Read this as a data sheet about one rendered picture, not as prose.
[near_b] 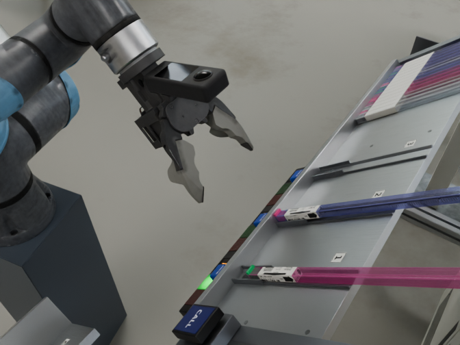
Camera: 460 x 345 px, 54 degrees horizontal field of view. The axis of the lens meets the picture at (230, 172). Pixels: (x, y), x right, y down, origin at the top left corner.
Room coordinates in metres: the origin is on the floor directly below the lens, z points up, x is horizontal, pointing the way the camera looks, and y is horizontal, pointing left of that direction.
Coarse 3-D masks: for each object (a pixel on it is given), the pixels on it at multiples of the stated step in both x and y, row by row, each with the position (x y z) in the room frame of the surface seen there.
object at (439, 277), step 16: (256, 272) 0.29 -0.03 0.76; (272, 272) 0.27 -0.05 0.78; (288, 272) 0.26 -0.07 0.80; (304, 272) 0.25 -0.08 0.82; (320, 272) 0.24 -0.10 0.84; (336, 272) 0.23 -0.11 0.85; (352, 272) 0.23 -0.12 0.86; (368, 272) 0.22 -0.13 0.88; (384, 272) 0.21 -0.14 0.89; (400, 272) 0.21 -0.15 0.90; (416, 272) 0.20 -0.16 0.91; (432, 272) 0.19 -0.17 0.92; (448, 272) 0.19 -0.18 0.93
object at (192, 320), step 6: (192, 306) 0.23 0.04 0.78; (198, 306) 0.23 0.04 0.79; (192, 312) 0.22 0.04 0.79; (198, 312) 0.22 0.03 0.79; (204, 312) 0.22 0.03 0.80; (210, 312) 0.21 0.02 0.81; (186, 318) 0.22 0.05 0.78; (192, 318) 0.21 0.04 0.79; (198, 318) 0.21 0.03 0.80; (204, 318) 0.21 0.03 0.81; (180, 324) 0.21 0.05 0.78; (186, 324) 0.21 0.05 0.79; (192, 324) 0.20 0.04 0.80; (198, 324) 0.20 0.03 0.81; (180, 330) 0.20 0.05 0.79; (186, 330) 0.20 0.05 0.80; (192, 330) 0.19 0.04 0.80; (198, 330) 0.19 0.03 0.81
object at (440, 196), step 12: (420, 192) 0.31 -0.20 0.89; (432, 192) 0.30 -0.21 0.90; (444, 192) 0.29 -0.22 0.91; (456, 192) 0.29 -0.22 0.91; (336, 204) 0.36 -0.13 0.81; (348, 204) 0.34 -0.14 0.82; (360, 204) 0.33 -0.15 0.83; (372, 204) 0.32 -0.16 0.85; (384, 204) 0.32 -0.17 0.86; (396, 204) 0.31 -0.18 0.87; (408, 204) 0.30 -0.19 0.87; (420, 204) 0.30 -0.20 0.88; (432, 204) 0.29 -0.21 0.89; (444, 204) 0.29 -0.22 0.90; (324, 216) 0.35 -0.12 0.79
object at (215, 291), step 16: (384, 80) 0.72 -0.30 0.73; (368, 96) 0.67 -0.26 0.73; (352, 112) 0.62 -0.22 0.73; (352, 128) 0.59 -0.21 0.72; (336, 144) 0.55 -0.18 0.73; (320, 160) 0.51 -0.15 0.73; (304, 176) 0.47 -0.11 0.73; (288, 192) 0.44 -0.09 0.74; (304, 192) 0.45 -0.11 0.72; (272, 208) 0.41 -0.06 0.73; (288, 208) 0.41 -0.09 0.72; (272, 224) 0.38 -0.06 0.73; (256, 240) 0.35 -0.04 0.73; (240, 256) 0.33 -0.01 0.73; (224, 272) 0.30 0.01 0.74; (240, 272) 0.31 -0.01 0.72; (208, 288) 0.28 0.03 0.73; (224, 288) 0.28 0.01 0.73; (208, 304) 0.26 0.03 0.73
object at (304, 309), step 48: (384, 144) 0.48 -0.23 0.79; (432, 144) 0.42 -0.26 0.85; (336, 192) 0.41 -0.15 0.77; (384, 192) 0.36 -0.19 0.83; (288, 240) 0.34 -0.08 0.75; (336, 240) 0.30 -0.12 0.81; (384, 240) 0.27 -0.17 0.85; (240, 288) 0.28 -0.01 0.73; (288, 288) 0.25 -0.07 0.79; (336, 288) 0.22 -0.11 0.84
